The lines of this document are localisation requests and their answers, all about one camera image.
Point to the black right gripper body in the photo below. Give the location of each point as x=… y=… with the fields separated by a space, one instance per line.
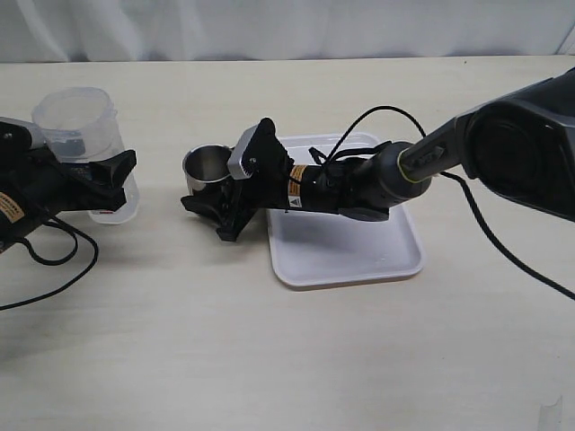
x=280 y=183

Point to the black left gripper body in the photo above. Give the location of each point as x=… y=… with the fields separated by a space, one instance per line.
x=32 y=177

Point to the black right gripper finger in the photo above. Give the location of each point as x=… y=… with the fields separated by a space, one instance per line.
x=214 y=206

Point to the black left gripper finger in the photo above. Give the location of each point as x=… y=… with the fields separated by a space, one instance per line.
x=99 y=198
x=114 y=170

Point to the stainless steel cup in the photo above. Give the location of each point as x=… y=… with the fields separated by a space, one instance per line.
x=205 y=166

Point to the clear plastic pitcher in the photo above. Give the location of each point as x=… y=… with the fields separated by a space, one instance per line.
x=81 y=126

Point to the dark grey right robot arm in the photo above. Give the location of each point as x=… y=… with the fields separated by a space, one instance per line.
x=520 y=146

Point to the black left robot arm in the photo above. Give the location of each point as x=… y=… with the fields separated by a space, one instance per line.
x=16 y=227

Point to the white rectangular plastic tray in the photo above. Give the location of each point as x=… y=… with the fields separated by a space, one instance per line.
x=312 y=250

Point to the white backdrop curtain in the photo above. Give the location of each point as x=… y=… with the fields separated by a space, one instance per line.
x=115 y=31

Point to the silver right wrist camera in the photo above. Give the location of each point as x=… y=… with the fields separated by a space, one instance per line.
x=238 y=164

